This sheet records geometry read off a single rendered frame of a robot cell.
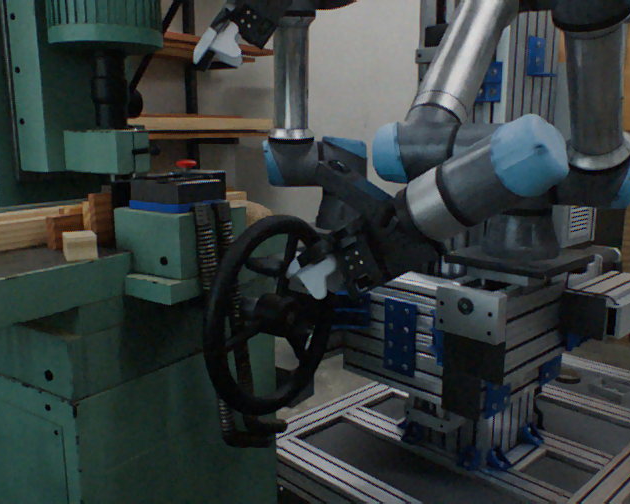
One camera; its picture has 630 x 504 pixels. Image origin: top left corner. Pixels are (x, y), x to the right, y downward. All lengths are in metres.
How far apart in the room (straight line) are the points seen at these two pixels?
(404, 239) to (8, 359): 0.62
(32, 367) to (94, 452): 0.15
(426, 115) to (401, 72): 3.57
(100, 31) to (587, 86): 0.76
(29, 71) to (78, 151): 0.15
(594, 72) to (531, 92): 0.52
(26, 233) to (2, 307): 0.21
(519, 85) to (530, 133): 0.95
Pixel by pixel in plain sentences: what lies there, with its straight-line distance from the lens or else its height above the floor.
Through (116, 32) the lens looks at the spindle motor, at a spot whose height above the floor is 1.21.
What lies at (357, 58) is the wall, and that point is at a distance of 4.51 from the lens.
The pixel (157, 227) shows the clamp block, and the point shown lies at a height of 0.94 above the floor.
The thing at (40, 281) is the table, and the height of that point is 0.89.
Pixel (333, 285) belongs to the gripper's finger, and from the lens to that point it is 0.80.
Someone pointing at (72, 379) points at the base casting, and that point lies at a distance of 0.92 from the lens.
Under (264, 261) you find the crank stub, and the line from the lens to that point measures 0.80.
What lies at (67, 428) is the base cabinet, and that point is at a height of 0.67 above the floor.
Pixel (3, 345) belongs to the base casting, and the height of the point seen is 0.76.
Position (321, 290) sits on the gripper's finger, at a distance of 0.77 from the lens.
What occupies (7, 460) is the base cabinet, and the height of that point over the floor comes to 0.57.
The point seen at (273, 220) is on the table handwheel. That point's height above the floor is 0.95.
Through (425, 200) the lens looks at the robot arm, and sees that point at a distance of 0.66.
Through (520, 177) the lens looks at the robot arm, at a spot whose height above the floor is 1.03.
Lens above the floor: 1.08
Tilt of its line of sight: 11 degrees down
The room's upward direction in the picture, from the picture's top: straight up
